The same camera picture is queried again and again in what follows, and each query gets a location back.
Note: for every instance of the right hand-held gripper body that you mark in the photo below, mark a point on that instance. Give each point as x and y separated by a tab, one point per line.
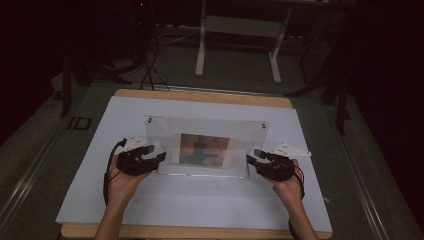
278	168

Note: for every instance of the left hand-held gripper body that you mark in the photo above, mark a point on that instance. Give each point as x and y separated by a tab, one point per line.
135	160

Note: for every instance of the photo card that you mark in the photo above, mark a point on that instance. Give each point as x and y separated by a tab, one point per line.
203	150

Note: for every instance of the clear acrylic photo frame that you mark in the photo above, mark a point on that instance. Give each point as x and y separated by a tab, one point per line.
206	125

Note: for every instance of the person's right hand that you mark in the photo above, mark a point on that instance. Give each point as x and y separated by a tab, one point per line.
290	190

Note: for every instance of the person's left hand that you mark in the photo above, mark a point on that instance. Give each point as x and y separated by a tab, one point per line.
125	186

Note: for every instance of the small white tag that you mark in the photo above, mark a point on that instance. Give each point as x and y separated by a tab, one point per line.
327	199

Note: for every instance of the white foam board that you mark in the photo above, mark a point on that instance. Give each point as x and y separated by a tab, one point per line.
200	200

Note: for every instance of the wooden table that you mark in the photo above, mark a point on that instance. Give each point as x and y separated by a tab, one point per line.
200	97

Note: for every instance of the metal floor rail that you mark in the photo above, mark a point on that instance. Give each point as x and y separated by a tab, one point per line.
213	90
360	180
30	180

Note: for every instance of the white metal desk frame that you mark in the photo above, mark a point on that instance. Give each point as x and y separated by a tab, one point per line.
200	50

